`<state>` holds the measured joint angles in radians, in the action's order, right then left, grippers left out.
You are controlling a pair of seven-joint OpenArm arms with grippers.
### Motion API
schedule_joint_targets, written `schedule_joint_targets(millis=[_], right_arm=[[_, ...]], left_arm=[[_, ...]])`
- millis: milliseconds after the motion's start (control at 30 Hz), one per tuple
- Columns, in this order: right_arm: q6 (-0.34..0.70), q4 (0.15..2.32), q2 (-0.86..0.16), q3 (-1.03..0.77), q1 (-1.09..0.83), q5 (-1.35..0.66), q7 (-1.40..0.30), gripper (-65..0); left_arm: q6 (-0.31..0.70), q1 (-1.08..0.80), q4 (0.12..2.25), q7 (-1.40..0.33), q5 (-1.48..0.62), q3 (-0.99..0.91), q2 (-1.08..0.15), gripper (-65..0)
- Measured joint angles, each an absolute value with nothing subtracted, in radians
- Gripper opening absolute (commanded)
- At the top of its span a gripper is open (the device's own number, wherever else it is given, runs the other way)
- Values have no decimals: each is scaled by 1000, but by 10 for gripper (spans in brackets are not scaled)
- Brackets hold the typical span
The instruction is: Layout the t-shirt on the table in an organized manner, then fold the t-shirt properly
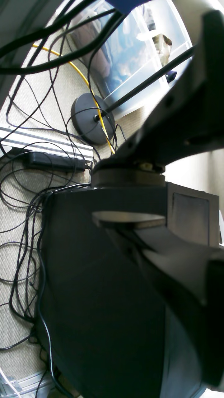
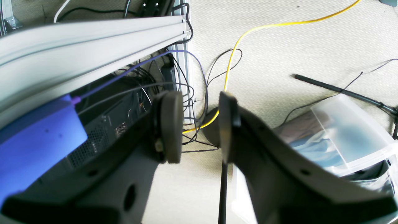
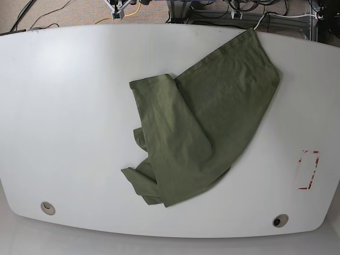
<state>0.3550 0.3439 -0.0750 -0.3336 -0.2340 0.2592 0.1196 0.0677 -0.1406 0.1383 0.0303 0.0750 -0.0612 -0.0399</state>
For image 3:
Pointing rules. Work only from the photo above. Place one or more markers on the olive green t-shirt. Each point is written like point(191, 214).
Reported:
point(195, 126)

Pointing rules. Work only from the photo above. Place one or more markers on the red tape rectangle marking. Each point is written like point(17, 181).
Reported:
point(306, 170)

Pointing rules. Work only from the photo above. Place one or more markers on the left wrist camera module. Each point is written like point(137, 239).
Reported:
point(236, 14)

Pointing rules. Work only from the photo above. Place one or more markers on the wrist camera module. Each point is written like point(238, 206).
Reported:
point(236, 14)
point(117, 7)

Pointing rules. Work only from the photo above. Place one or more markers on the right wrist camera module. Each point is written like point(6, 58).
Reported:
point(117, 7)

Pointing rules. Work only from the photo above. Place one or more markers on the right table cable grommet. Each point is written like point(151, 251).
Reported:
point(280, 220)

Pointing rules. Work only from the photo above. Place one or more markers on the table cable grommet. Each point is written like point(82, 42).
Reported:
point(280, 220)
point(48, 208)

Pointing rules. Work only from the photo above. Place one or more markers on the left table cable grommet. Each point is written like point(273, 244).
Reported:
point(48, 208)

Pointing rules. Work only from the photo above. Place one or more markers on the grey aluminium frame rail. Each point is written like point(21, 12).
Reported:
point(244, 14)

